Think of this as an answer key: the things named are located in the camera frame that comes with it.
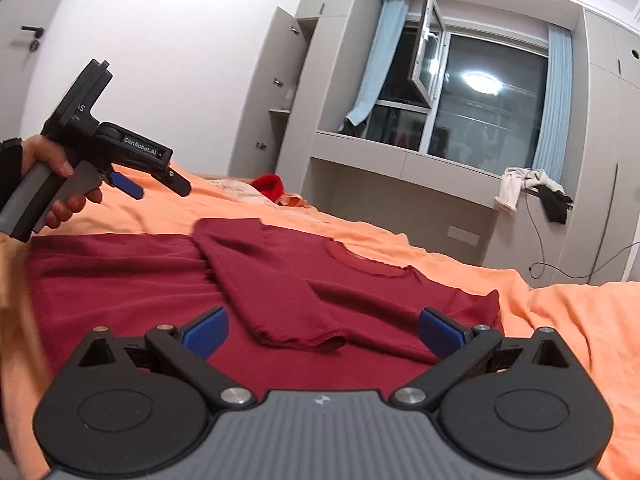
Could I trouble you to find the light blue curtain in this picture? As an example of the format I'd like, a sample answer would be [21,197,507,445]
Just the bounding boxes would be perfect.
[533,24,574,182]
[345,0,410,127]

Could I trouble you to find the black cloth on desk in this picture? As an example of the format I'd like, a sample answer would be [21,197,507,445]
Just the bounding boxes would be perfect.
[536,185,574,226]

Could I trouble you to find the right light blue curtain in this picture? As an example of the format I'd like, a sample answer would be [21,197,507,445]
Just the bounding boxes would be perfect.
[533,24,574,182]

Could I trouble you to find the grey tall wardrobe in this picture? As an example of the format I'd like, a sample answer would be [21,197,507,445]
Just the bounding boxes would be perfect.
[482,6,640,286]

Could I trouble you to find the grey open wardrobe door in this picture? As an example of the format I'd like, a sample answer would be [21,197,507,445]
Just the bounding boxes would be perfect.
[229,8,308,178]

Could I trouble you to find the dark red knit sweater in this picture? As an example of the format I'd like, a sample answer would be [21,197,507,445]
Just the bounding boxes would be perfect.
[27,219,500,394]

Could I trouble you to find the black door handle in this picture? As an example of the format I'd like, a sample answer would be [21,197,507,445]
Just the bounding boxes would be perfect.
[21,25,46,52]

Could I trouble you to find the orange bed duvet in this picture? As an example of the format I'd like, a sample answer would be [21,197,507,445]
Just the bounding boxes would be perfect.
[1,171,639,479]

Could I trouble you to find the left light blue curtain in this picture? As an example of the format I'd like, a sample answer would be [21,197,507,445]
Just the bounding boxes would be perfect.
[345,0,410,127]

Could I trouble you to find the white cloth on desk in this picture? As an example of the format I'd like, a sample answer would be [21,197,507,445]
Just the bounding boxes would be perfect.
[495,167,564,216]

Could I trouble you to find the grey built-in desk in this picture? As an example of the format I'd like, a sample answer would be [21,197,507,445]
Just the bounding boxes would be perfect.
[303,131,500,264]

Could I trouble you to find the open window sash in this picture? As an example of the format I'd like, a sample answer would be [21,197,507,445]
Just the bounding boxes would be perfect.
[409,0,446,108]

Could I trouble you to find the white wall socket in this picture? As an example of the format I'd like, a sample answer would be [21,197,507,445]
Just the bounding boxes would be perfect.
[447,226,480,246]

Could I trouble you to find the red hat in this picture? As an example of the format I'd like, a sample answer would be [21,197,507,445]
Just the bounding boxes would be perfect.
[250,174,284,203]

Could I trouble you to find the floral pink pillow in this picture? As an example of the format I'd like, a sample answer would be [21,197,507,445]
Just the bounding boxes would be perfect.
[209,178,276,207]

